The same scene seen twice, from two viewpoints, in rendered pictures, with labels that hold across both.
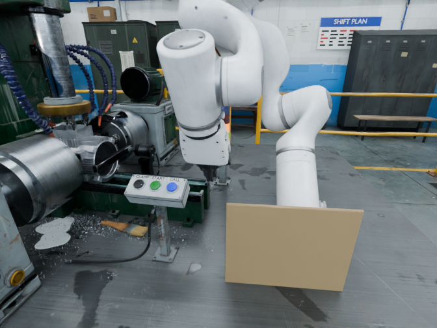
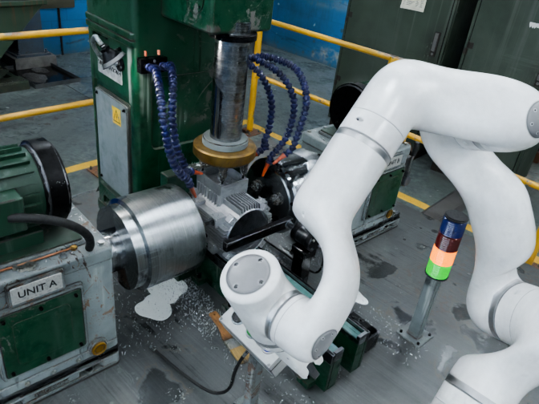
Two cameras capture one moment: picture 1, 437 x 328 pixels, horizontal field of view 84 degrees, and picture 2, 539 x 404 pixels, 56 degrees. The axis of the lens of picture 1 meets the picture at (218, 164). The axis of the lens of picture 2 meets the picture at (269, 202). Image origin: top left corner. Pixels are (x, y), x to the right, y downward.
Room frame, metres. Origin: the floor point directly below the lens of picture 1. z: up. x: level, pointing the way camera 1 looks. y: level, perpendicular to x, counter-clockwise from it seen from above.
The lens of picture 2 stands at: (-0.04, -0.26, 1.83)
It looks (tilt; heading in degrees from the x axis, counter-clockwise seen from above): 30 degrees down; 34
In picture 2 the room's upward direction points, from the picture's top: 7 degrees clockwise
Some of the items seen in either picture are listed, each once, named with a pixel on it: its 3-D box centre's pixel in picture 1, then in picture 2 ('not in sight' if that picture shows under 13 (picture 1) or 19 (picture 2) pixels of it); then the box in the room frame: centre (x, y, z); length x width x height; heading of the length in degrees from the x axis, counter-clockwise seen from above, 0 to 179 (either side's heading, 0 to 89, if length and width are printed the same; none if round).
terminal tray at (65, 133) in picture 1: (72, 135); (221, 184); (0.97, 0.60, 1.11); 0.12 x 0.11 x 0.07; 79
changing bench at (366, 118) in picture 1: (391, 128); not in sight; (4.58, -3.34, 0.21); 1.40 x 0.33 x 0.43; 82
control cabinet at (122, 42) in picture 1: (129, 87); (403, 35); (4.40, 1.56, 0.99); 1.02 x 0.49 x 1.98; 84
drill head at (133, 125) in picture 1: (121, 134); (296, 187); (1.24, 0.51, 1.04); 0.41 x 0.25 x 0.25; 169
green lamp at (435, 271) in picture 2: not in sight; (439, 267); (1.15, -0.02, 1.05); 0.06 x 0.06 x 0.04
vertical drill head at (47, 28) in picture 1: (58, 75); (227, 111); (0.97, 0.60, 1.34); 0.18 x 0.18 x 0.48
